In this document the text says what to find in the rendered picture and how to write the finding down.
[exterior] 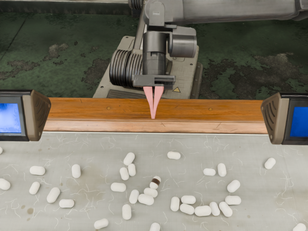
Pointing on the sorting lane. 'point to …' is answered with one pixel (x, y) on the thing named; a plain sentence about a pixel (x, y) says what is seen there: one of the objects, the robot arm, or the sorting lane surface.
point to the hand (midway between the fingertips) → (153, 115)
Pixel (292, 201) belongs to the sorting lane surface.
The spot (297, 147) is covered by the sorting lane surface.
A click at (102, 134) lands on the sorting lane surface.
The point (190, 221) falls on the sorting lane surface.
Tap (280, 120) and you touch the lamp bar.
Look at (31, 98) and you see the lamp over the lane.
